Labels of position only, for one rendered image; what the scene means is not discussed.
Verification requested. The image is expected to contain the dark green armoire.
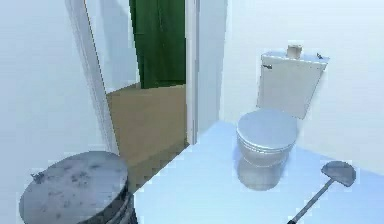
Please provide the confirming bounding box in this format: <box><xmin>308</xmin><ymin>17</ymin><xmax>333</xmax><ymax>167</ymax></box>
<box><xmin>129</xmin><ymin>0</ymin><xmax>187</xmax><ymax>90</ymax></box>

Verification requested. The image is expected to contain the white toilet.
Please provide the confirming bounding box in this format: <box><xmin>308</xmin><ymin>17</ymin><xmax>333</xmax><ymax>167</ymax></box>
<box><xmin>235</xmin><ymin>49</ymin><xmax>331</xmax><ymax>192</ymax></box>

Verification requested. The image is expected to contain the white room door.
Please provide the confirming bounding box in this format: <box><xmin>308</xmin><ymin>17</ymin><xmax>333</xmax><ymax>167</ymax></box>
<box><xmin>65</xmin><ymin>0</ymin><xmax>120</xmax><ymax>156</ymax></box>

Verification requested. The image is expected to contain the beige toilet paper roll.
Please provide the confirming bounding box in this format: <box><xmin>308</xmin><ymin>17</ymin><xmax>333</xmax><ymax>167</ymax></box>
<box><xmin>286</xmin><ymin>43</ymin><xmax>303</xmax><ymax>60</ymax></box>

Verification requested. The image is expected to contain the grey metal bin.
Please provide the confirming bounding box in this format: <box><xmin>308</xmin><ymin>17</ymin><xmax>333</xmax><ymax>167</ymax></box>
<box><xmin>18</xmin><ymin>150</ymin><xmax>138</xmax><ymax>224</ymax></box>

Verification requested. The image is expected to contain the grey toilet plunger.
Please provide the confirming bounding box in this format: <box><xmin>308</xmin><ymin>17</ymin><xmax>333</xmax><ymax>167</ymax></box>
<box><xmin>286</xmin><ymin>160</ymin><xmax>357</xmax><ymax>224</ymax></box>

